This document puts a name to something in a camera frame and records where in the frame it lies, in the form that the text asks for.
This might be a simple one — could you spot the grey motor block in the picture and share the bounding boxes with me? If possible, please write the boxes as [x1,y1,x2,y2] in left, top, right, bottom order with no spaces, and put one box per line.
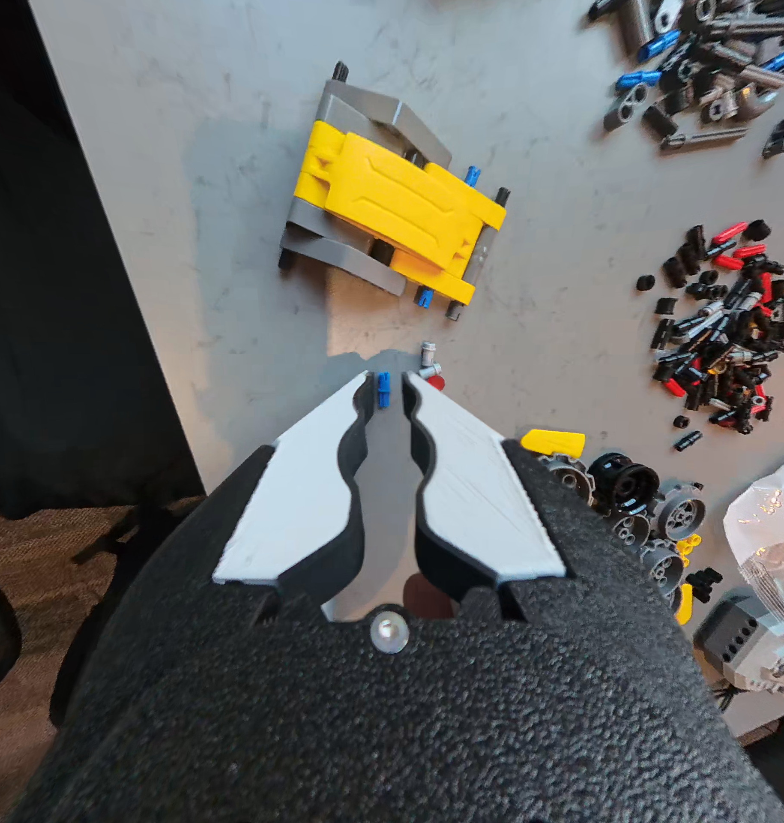
[693,590,784,695]

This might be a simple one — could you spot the person's right hand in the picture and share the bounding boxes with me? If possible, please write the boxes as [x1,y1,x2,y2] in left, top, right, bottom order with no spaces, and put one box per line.
[404,574,455,621]

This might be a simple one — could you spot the grey desk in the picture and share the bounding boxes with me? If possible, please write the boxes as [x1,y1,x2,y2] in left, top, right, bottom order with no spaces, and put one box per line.
[29,0,784,747]

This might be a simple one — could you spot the pile of black red pins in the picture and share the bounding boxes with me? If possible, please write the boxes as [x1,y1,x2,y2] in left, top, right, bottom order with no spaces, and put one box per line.
[636,220,784,451]

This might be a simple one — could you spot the person's black trousers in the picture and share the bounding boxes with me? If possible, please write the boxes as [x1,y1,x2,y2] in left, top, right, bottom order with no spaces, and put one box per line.
[0,64,206,518]

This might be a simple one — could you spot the pile of wheels and beams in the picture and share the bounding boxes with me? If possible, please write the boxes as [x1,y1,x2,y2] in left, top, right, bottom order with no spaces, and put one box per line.
[536,450,708,612]

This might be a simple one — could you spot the clear bag of black parts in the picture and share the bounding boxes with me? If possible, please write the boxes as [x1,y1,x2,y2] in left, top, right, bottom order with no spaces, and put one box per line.
[723,450,784,634]

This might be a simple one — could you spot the pile of small connector pieces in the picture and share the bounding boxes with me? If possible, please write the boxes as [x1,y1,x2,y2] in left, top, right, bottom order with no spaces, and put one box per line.
[585,0,784,158]

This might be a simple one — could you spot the yellow grey brick assembly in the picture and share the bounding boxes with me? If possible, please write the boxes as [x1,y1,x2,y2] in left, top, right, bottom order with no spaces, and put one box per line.
[278,61,510,322]

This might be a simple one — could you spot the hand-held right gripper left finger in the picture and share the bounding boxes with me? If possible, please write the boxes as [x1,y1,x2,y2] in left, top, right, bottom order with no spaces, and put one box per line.
[211,370,375,607]

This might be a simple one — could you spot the grey two-hole connector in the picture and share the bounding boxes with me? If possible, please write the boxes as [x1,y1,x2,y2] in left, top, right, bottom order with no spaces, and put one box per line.
[603,84,651,132]

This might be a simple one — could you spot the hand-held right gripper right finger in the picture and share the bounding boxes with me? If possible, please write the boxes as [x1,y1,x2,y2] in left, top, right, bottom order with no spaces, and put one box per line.
[400,370,569,607]

